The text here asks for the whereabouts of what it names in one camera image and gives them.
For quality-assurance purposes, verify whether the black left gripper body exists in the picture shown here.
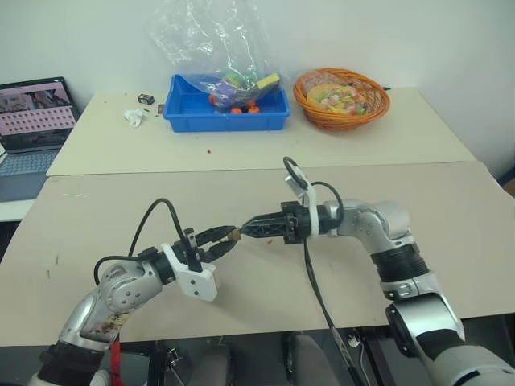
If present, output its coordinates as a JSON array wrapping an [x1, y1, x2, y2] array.
[[172, 226, 216, 274]]

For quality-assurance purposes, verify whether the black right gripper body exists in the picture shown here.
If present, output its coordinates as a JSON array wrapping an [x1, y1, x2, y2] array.
[[280, 200, 311, 246]]

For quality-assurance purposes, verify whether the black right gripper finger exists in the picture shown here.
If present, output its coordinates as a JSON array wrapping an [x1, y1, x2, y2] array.
[[240, 225, 286, 240], [246, 211, 285, 229]]

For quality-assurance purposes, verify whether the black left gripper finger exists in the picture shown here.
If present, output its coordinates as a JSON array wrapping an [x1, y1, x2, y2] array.
[[196, 225, 237, 244], [206, 239, 238, 264]]

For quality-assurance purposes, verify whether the blue plastic bin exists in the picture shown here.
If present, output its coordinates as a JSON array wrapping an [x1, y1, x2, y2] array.
[[162, 73, 292, 133]]

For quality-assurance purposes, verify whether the orange wicker basket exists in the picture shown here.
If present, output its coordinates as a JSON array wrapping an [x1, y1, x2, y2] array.
[[292, 67, 392, 131]]

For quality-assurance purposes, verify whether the toy pizza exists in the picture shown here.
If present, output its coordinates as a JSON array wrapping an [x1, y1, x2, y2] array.
[[306, 83, 370, 117]]

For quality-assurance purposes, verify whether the dark grey rounded shape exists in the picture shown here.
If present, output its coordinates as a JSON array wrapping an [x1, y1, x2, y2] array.
[[286, 332, 325, 386]]

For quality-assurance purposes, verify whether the crumpled white tissue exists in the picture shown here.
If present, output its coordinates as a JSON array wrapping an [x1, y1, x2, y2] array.
[[122, 108, 147, 129]]

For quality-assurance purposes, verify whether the clear plastic bag of toys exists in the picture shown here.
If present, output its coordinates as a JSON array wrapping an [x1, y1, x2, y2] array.
[[147, 0, 283, 116]]

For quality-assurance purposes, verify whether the white side table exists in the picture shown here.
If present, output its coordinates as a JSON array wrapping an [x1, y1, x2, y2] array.
[[0, 199, 39, 223]]

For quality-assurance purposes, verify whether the grey laptop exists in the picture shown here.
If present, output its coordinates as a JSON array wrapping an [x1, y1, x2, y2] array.
[[0, 76, 80, 203]]

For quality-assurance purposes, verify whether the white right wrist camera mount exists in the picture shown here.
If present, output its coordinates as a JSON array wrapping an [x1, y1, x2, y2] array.
[[283, 164, 323, 239]]

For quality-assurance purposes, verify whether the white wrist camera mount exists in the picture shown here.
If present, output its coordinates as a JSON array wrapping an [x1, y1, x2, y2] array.
[[160, 242, 219, 302], [283, 164, 323, 239]]

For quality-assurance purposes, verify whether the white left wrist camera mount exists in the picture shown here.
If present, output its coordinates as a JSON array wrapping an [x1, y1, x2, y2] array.
[[160, 242, 219, 302]]

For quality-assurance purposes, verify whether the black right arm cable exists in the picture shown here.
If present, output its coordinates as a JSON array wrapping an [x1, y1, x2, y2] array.
[[282, 156, 365, 386]]

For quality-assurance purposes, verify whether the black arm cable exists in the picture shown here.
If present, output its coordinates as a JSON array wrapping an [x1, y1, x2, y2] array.
[[93, 198, 195, 283], [282, 156, 365, 386]]

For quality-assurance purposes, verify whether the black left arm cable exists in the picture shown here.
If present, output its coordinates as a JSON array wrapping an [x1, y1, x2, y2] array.
[[93, 198, 195, 283]]

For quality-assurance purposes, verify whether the red strap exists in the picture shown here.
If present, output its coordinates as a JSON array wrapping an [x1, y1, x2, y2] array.
[[109, 339, 125, 386]]

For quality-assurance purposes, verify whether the black metal table frame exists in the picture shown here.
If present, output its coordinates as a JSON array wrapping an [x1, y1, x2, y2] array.
[[120, 313, 515, 386]]

